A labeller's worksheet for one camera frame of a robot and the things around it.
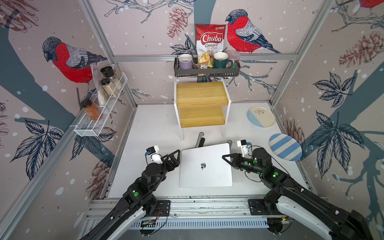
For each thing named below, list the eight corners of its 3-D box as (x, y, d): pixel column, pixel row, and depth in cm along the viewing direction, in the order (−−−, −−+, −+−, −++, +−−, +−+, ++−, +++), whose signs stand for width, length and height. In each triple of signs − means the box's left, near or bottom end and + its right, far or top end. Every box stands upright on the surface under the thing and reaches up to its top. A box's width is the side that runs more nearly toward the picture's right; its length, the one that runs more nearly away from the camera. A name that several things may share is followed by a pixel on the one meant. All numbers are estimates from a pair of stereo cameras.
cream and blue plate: (250, 127, 109) (251, 126, 107) (244, 108, 122) (245, 106, 121) (277, 127, 109) (279, 126, 107) (269, 107, 122) (269, 106, 120)
